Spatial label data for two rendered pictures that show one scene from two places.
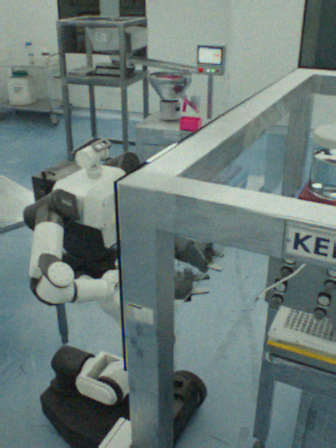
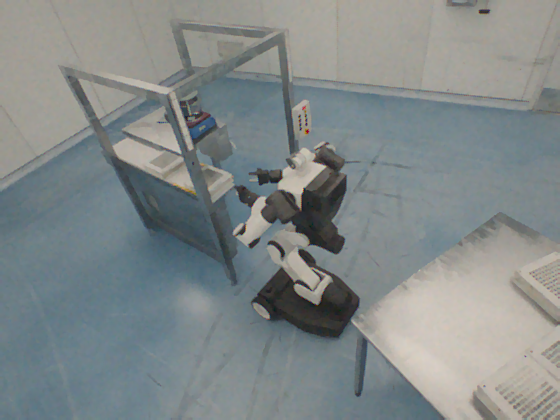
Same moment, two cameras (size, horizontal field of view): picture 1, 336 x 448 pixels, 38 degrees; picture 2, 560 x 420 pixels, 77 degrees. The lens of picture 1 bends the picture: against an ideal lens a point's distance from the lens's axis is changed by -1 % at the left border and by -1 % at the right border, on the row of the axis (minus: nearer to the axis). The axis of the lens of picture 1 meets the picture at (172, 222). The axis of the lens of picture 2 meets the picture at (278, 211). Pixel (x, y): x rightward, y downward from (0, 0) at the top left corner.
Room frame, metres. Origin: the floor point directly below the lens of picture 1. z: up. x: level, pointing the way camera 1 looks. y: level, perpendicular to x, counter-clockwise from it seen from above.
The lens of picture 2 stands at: (3.07, 0.57, 2.33)
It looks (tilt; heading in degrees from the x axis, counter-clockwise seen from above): 42 degrees down; 197
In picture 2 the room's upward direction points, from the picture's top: 9 degrees counter-clockwise
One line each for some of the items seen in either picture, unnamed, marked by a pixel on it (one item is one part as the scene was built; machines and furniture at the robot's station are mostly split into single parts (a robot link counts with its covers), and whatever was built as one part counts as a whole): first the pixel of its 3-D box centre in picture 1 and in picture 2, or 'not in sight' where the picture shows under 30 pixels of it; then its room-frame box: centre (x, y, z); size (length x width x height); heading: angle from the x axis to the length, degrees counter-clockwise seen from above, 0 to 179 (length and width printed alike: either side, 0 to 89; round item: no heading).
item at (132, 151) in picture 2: not in sight; (162, 167); (1.04, -0.96, 0.81); 1.35 x 0.25 x 0.05; 64
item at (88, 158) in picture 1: (92, 158); (300, 160); (1.65, 0.28, 1.32); 0.10 x 0.07 x 0.09; 153
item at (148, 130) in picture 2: not in sight; (173, 129); (1.22, -0.63, 1.25); 0.62 x 0.38 x 0.04; 64
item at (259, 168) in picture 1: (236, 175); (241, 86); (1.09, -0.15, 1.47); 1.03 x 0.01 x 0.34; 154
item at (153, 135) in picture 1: (179, 163); not in sight; (4.17, -0.06, 0.38); 0.63 x 0.57 x 0.76; 72
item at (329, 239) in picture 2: (83, 266); (318, 232); (1.69, 0.36, 0.85); 0.28 x 0.13 x 0.18; 63
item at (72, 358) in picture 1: (113, 394); (310, 290); (1.64, 0.26, 0.19); 0.64 x 0.52 x 0.33; 63
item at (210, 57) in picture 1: (209, 82); not in sight; (4.24, -0.31, 1.07); 0.23 x 0.10 x 0.62; 72
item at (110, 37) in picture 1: (123, 101); not in sight; (4.91, 0.49, 0.75); 1.43 x 1.06 x 1.50; 72
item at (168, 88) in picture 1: (177, 97); not in sight; (4.23, -0.04, 0.95); 0.49 x 0.36 x 0.37; 72
